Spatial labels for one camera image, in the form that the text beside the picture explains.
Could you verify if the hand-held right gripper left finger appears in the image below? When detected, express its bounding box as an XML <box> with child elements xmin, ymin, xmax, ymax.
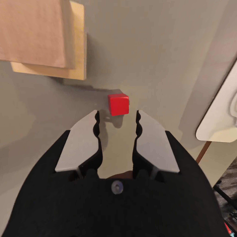
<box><xmin>55</xmin><ymin>110</ymin><xmax>103</xmax><ymax>174</ymax></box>

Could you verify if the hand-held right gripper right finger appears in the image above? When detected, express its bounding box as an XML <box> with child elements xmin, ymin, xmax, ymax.
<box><xmin>132</xmin><ymin>110</ymin><xmax>180</xmax><ymax>174</ymax></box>

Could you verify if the red wooden cube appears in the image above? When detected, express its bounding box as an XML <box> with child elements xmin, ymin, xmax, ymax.
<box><xmin>108</xmin><ymin>93</ymin><xmax>130</xmax><ymax>117</ymax></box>

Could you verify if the large wooden cube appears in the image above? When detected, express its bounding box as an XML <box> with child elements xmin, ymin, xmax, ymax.
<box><xmin>10</xmin><ymin>1</ymin><xmax>88</xmax><ymax>81</ymax></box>

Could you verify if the medium wooden cube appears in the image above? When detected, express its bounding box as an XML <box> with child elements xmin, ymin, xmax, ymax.
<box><xmin>0</xmin><ymin>0</ymin><xmax>76</xmax><ymax>69</ymax></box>

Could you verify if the white folding stand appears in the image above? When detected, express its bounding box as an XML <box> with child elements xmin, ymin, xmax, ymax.
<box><xmin>196</xmin><ymin>59</ymin><xmax>237</xmax><ymax>143</ymax></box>

